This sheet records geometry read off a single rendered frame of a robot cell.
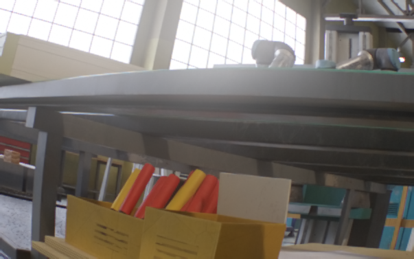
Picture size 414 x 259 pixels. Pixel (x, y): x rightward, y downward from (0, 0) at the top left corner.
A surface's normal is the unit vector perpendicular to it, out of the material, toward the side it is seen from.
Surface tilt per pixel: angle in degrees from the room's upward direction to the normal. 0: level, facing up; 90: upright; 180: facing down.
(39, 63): 90
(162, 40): 90
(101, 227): 90
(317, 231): 90
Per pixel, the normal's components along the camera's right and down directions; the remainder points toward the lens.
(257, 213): -0.71, -0.04
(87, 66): 0.70, 0.04
